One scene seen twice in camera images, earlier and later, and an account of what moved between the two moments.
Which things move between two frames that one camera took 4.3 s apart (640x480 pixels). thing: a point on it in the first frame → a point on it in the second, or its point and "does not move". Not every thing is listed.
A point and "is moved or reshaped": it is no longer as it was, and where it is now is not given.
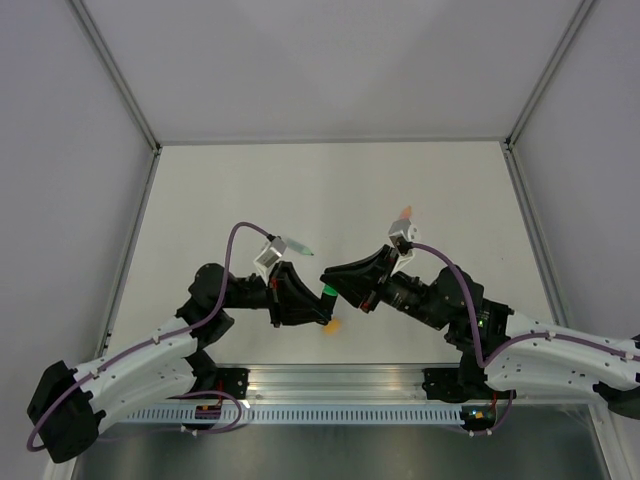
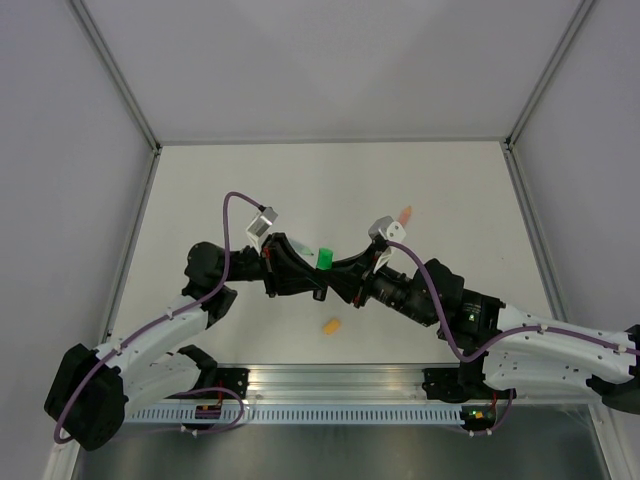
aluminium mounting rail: [357, 383] does not move
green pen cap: [329, 290] is moved or reshaped
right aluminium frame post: [547, 75] does not move
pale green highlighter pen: [299, 247] does not move
